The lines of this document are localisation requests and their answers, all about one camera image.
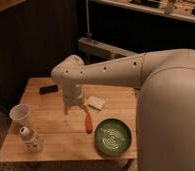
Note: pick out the green round plate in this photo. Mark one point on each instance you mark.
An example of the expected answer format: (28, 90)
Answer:
(112, 137)

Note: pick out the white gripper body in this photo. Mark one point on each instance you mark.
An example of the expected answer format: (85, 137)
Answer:
(72, 94)

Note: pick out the grey metal beam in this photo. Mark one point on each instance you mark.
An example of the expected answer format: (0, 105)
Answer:
(102, 50)

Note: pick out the white sponge block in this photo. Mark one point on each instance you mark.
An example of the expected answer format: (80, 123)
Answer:
(95, 102)

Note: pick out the wooden table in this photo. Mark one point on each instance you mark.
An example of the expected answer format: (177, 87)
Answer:
(63, 132)

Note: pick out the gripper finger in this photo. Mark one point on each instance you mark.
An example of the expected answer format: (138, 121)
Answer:
(84, 107)
(66, 109)

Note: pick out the clear plastic bottle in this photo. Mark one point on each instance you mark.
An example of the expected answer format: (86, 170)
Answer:
(31, 139)

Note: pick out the black rectangular object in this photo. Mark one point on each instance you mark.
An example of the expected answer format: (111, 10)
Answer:
(48, 89)

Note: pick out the clear plastic cup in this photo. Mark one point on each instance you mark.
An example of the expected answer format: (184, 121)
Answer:
(21, 114)

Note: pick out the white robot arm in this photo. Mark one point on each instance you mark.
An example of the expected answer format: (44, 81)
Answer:
(165, 112)

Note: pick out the background shelf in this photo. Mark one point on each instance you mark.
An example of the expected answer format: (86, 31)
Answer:
(183, 10)

